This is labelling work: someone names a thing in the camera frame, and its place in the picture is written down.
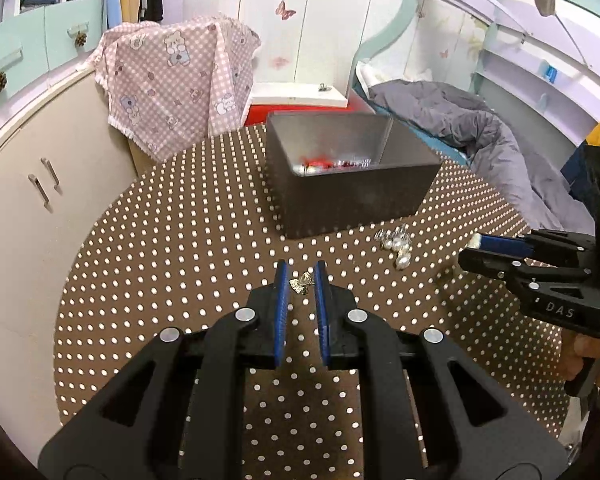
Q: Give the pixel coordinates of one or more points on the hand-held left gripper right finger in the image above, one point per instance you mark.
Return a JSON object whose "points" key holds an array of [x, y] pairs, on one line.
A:
{"points": [[321, 310]]}

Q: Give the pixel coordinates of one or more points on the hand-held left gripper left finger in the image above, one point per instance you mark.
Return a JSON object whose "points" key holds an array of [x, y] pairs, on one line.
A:
{"points": [[281, 310]]}

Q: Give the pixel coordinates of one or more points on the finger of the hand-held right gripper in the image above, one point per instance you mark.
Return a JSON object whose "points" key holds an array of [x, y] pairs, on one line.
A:
{"points": [[505, 245], [555, 305]]}

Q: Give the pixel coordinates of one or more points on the dark grey metal box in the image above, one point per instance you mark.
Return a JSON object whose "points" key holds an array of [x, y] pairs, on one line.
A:
{"points": [[355, 200]]}

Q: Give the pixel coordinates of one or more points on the person's right hand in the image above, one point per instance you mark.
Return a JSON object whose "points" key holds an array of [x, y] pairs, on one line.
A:
{"points": [[580, 352]]}

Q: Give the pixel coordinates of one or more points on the grey duvet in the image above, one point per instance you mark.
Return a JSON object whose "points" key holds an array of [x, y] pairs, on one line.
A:
{"points": [[505, 140]]}

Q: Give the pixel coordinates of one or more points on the brown polka dot tablecloth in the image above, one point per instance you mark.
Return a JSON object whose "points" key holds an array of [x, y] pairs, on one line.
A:
{"points": [[180, 260]]}

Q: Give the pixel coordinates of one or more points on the small blue box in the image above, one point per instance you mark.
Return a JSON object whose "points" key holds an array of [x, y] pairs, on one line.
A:
{"points": [[550, 71]]}

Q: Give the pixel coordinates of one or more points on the brown hanging tag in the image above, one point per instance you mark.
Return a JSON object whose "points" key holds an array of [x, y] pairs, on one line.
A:
{"points": [[544, 2]]}

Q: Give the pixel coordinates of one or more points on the red box with white lid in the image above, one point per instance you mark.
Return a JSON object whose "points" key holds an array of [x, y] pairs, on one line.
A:
{"points": [[295, 102]]}

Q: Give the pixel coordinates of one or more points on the brown cardboard box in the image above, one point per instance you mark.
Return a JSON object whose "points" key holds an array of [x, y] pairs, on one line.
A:
{"points": [[139, 157]]}

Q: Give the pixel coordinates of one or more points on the pink checkered bear cloth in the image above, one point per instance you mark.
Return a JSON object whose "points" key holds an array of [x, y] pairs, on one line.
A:
{"points": [[180, 85]]}

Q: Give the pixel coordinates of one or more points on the long white cabinet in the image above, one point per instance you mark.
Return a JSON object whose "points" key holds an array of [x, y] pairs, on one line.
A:
{"points": [[40, 210]]}

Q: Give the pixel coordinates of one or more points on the white wardrobe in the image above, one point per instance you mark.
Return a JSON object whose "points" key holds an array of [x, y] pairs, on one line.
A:
{"points": [[305, 20]]}

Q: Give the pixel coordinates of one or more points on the pink butterfly sticker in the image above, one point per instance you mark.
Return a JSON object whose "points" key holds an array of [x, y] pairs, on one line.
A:
{"points": [[285, 10]]}

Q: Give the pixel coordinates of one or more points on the teal stair drawer unit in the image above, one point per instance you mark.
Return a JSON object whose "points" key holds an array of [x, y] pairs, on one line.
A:
{"points": [[40, 40]]}

